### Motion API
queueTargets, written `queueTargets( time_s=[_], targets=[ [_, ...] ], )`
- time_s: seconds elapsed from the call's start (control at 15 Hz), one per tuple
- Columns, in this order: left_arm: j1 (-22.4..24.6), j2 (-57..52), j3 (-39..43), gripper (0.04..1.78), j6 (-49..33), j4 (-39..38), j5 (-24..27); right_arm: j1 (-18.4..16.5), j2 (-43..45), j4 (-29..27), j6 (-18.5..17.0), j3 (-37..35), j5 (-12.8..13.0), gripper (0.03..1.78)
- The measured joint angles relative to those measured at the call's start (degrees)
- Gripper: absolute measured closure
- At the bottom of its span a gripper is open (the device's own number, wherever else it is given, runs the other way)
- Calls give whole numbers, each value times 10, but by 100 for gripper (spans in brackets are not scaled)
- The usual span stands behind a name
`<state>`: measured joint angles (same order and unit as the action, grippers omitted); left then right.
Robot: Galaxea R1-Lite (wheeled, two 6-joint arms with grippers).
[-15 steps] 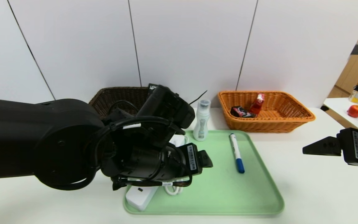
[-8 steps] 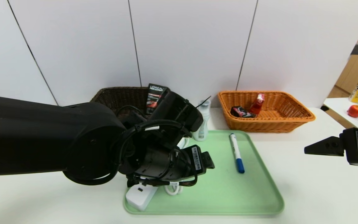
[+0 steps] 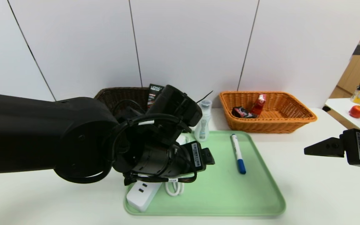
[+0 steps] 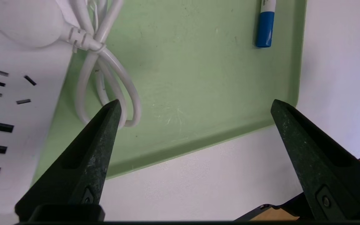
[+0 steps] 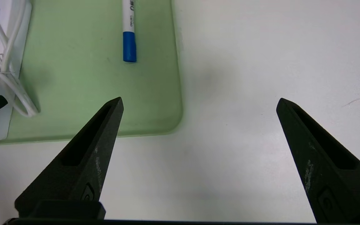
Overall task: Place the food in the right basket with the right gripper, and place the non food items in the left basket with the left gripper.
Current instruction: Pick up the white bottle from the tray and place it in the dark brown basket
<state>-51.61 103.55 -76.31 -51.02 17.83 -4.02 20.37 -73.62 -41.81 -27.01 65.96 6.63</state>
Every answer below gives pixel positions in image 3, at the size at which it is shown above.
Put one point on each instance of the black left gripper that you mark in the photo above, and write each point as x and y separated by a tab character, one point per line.
196	155

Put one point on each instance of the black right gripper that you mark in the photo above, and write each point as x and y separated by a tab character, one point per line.
358	147

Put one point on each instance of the white bottle with clear cap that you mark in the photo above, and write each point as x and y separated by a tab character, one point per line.
203	128

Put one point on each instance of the black pink chewing gum box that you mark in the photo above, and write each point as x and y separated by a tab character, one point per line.
242	113

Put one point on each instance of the red snack packet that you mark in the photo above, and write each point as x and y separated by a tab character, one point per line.
258	106

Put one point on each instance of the black cosmetic tube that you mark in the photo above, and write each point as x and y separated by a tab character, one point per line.
153	93

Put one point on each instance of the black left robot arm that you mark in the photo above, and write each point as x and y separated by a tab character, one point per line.
42	134

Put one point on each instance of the orange wicker basket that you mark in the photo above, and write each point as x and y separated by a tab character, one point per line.
277	125

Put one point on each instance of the dark brown wicker basket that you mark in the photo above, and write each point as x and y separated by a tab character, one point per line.
117	93

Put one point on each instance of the white marker with blue cap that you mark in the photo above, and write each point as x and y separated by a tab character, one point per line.
238	153

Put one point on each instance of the light green plastic tray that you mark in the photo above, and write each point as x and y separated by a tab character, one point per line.
223	193

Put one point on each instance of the white side table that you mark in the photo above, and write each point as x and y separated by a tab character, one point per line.
339	107

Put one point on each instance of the red apple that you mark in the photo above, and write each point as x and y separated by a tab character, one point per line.
357	112

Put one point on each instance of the white power strip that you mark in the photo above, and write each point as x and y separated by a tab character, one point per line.
142	195

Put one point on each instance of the wooden cabinet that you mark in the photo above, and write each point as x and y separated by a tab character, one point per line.
355	68

